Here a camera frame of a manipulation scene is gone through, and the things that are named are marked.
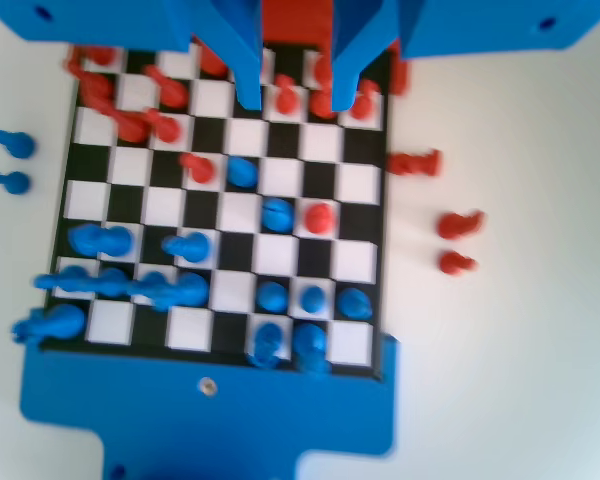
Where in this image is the blue arm base plate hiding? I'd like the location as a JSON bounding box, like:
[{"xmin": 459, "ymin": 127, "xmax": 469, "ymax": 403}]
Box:
[{"xmin": 19, "ymin": 334, "xmax": 399, "ymax": 480}]

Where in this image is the blue chess bishop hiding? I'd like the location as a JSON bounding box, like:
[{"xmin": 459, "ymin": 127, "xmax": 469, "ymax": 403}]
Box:
[
  {"xmin": 161, "ymin": 231, "xmax": 214, "ymax": 265},
  {"xmin": 260, "ymin": 197, "xmax": 296, "ymax": 234}
]

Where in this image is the red board end plate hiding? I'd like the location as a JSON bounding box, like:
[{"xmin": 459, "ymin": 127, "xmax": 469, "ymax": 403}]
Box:
[{"xmin": 62, "ymin": 0, "xmax": 412, "ymax": 96}]

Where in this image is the red chess queen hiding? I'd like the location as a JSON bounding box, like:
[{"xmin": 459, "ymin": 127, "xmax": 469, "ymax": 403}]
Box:
[{"xmin": 198, "ymin": 42, "xmax": 230, "ymax": 79}]

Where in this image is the black and white chessboard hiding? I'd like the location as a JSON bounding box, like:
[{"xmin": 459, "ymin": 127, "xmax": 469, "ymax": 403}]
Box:
[{"xmin": 39, "ymin": 39, "xmax": 392, "ymax": 381}]

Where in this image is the blue chess rook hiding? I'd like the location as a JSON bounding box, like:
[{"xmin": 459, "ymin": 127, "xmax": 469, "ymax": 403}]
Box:
[
  {"xmin": 246, "ymin": 322, "xmax": 285, "ymax": 370},
  {"xmin": 11, "ymin": 302, "xmax": 89, "ymax": 347}
]

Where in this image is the red chess rook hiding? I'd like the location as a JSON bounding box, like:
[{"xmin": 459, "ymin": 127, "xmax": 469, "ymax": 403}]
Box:
[
  {"xmin": 62, "ymin": 43, "xmax": 119, "ymax": 71},
  {"xmin": 313, "ymin": 49, "xmax": 334, "ymax": 87}
]

